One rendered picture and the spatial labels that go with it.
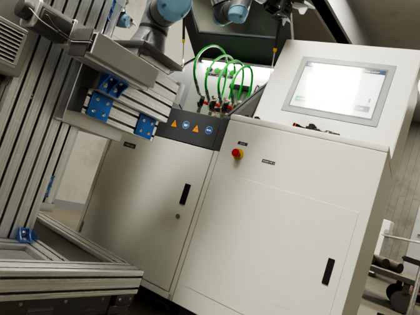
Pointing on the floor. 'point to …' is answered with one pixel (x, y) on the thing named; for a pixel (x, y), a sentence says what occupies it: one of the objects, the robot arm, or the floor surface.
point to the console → (295, 200)
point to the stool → (414, 284)
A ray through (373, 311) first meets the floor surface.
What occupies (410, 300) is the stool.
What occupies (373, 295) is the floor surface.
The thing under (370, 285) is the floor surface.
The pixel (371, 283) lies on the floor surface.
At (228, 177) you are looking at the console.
